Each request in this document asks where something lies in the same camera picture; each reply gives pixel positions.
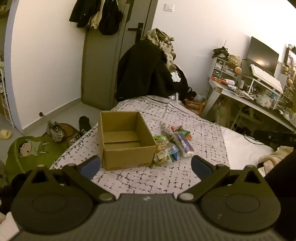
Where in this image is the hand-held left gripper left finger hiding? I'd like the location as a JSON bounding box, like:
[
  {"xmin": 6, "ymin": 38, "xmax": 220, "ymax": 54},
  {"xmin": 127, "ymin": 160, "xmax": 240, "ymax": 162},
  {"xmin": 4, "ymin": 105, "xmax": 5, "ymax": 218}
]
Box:
[{"xmin": 25, "ymin": 156, "xmax": 115, "ymax": 204}]

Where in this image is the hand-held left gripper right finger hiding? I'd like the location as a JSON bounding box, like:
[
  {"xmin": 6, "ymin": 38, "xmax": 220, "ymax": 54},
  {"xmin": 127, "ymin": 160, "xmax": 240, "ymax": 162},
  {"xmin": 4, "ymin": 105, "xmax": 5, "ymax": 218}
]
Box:
[{"xmin": 178, "ymin": 155, "xmax": 266, "ymax": 204}]

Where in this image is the white tissue pack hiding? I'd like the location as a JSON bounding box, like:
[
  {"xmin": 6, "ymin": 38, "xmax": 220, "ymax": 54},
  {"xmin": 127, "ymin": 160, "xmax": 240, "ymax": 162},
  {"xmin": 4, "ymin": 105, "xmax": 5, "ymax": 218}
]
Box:
[{"xmin": 172, "ymin": 132, "xmax": 195, "ymax": 158}]

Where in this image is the clear blue snack packet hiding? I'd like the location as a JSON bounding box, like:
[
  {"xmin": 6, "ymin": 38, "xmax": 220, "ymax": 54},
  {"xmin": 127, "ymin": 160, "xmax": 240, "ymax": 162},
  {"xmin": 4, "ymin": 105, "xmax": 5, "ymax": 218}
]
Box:
[{"xmin": 153, "ymin": 146, "xmax": 179, "ymax": 165}]

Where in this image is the brown cardboard box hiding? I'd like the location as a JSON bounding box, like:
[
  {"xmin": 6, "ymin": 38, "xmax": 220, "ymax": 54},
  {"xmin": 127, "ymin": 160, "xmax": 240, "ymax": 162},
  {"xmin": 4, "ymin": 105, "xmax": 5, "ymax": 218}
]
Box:
[{"xmin": 97, "ymin": 111, "xmax": 157, "ymax": 171}]

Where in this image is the grey sneaker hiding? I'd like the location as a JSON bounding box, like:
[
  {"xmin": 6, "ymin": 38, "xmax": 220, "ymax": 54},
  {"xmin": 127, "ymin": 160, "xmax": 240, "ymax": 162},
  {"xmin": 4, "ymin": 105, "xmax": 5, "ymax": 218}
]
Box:
[
  {"xmin": 46, "ymin": 120, "xmax": 64, "ymax": 142},
  {"xmin": 68, "ymin": 130, "xmax": 87, "ymax": 147}
]

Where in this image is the green orange snack packet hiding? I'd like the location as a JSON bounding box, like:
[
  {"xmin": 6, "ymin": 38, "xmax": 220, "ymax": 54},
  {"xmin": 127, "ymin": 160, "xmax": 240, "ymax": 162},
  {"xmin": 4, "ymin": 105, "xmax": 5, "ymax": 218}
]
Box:
[{"xmin": 178, "ymin": 128, "xmax": 193, "ymax": 141}]

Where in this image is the black shoe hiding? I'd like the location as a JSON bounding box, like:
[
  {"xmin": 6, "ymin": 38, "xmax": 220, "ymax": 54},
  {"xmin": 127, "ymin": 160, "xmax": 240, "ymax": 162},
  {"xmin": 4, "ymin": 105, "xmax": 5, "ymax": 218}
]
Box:
[{"xmin": 79, "ymin": 116, "xmax": 91, "ymax": 133}]

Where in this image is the white bedsheet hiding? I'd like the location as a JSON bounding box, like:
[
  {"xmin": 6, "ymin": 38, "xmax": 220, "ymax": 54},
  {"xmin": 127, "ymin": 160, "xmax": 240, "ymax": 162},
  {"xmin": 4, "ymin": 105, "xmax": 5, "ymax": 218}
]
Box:
[{"xmin": 220, "ymin": 126, "xmax": 275, "ymax": 171}]

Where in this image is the grey clear snack packet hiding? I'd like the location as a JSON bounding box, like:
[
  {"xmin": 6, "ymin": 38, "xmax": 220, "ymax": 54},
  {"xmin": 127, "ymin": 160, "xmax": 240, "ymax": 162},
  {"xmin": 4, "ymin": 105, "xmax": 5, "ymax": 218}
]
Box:
[{"xmin": 161, "ymin": 123, "xmax": 174, "ymax": 138}]

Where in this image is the orange plastic basket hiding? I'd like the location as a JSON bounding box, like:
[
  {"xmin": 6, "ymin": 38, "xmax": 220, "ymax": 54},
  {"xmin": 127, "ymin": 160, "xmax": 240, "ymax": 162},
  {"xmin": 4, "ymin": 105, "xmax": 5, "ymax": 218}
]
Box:
[{"xmin": 184, "ymin": 98, "xmax": 207, "ymax": 115}]

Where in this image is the green cartoon rug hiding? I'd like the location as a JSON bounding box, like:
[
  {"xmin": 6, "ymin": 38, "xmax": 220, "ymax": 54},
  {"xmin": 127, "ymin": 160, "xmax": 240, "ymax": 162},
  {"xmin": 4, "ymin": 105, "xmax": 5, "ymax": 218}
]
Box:
[{"xmin": 6, "ymin": 136, "xmax": 70, "ymax": 186}]

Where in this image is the white desk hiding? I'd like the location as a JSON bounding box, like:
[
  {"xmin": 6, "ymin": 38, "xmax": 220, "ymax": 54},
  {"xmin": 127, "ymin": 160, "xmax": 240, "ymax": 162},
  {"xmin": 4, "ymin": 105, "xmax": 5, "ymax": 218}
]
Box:
[{"xmin": 202, "ymin": 77, "xmax": 296, "ymax": 133}]

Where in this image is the beige fleece blanket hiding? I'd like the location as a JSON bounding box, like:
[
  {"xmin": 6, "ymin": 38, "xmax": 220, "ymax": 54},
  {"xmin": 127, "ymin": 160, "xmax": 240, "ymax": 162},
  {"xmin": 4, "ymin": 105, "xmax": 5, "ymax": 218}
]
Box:
[{"xmin": 258, "ymin": 146, "xmax": 295, "ymax": 177}]

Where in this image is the long black device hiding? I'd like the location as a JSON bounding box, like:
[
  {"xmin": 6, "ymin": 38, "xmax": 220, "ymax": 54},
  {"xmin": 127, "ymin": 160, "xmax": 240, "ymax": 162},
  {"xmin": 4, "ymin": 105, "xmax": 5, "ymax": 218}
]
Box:
[{"xmin": 254, "ymin": 130, "xmax": 296, "ymax": 145}]

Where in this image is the dark cloth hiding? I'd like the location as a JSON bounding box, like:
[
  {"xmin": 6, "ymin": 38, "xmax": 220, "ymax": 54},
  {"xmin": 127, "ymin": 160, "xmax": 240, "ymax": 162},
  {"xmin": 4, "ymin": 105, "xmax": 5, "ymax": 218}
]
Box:
[{"xmin": 264, "ymin": 152, "xmax": 296, "ymax": 193}]

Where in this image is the olive grey door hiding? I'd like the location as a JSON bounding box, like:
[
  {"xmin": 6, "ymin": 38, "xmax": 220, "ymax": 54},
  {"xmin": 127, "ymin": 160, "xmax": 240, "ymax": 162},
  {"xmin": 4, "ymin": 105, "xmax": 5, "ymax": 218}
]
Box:
[{"xmin": 81, "ymin": 0, "xmax": 159, "ymax": 110}]

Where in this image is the white monitor riser shelf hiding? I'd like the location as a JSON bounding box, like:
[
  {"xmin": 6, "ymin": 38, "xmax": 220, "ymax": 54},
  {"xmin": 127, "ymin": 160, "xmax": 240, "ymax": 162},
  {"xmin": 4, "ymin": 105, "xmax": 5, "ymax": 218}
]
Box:
[{"xmin": 240, "ymin": 74, "xmax": 284, "ymax": 103}]

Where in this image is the white drawer organizer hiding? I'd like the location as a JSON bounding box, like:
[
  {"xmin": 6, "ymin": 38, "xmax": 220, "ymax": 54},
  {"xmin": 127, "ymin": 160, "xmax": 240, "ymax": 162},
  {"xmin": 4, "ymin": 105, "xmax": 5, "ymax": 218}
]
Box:
[{"xmin": 211, "ymin": 57, "xmax": 240, "ymax": 82}]

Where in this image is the black jacket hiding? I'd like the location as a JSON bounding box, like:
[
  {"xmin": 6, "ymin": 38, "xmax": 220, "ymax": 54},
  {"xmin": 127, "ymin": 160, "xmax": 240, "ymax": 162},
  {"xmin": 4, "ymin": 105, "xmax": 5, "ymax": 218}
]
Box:
[{"xmin": 115, "ymin": 39, "xmax": 197, "ymax": 101}]

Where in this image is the white keyboard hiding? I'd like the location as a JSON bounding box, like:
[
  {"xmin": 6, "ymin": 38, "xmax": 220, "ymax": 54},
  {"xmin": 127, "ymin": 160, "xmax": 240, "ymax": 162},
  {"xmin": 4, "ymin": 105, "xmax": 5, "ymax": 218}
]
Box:
[{"xmin": 250, "ymin": 64, "xmax": 283, "ymax": 92}]

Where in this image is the small woven basket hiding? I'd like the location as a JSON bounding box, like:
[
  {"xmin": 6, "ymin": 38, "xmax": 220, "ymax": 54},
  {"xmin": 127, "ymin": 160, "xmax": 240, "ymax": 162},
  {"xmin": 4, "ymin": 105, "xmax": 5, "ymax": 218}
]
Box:
[{"xmin": 228, "ymin": 55, "xmax": 242, "ymax": 67}]

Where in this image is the dark small bag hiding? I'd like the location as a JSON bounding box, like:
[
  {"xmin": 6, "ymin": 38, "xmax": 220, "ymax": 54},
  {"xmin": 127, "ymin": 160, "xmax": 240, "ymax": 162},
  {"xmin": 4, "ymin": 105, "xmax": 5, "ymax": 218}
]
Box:
[{"xmin": 211, "ymin": 46, "xmax": 229, "ymax": 58}]

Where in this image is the beige drawer organizer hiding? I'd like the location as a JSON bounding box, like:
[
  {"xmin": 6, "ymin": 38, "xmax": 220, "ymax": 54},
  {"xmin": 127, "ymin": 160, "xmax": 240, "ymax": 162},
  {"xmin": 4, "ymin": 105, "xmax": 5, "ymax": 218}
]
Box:
[{"xmin": 277, "ymin": 74, "xmax": 296, "ymax": 109}]

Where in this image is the black computer monitor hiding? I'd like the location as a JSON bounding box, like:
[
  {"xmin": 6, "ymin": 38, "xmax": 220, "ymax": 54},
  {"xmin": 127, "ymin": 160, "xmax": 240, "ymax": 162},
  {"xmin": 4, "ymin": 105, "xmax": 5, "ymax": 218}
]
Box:
[{"xmin": 245, "ymin": 36, "xmax": 279, "ymax": 75}]

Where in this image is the checkered beige cloth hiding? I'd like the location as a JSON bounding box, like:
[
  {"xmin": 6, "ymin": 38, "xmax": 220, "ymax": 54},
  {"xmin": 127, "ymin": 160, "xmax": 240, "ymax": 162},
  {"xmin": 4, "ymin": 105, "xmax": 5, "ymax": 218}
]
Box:
[{"xmin": 146, "ymin": 28, "xmax": 176, "ymax": 67}]

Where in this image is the framed picture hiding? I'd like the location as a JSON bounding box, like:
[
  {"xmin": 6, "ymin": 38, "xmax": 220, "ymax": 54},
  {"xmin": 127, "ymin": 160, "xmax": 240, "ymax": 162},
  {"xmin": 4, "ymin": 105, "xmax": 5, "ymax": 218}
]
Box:
[{"xmin": 284, "ymin": 43, "xmax": 296, "ymax": 73}]

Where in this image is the hanging beige garment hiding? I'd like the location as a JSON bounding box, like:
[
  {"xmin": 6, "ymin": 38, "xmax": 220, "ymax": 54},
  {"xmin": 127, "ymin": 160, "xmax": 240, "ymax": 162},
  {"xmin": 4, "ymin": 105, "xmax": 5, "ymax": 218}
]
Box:
[{"xmin": 88, "ymin": 9, "xmax": 102, "ymax": 29}]

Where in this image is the hanging black garment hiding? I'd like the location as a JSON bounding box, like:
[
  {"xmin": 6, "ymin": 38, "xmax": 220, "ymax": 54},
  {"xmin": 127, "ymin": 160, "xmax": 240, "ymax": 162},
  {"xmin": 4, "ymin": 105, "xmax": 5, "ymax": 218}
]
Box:
[{"xmin": 99, "ymin": 0, "xmax": 124, "ymax": 36}]

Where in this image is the hanging black coat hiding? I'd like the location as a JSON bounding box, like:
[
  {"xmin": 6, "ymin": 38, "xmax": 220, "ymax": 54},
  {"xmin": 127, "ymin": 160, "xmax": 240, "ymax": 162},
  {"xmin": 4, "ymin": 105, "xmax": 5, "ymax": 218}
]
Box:
[{"xmin": 69, "ymin": 0, "xmax": 102, "ymax": 28}]

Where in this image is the black cable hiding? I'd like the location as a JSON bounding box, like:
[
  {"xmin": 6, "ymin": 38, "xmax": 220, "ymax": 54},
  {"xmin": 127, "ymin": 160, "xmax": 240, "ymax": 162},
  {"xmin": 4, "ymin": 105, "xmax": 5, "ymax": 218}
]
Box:
[{"xmin": 243, "ymin": 133, "xmax": 266, "ymax": 145}]

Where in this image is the white wire rack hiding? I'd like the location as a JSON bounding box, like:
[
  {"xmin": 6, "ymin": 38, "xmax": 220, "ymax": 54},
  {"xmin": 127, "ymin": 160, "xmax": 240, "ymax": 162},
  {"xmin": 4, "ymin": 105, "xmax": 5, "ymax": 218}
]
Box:
[{"xmin": 0, "ymin": 67, "xmax": 15, "ymax": 127}]

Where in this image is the black door handle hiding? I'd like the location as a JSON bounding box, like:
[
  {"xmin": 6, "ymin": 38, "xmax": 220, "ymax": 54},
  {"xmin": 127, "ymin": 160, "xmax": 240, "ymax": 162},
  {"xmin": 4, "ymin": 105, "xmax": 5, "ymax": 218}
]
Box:
[{"xmin": 128, "ymin": 23, "xmax": 144, "ymax": 44}]

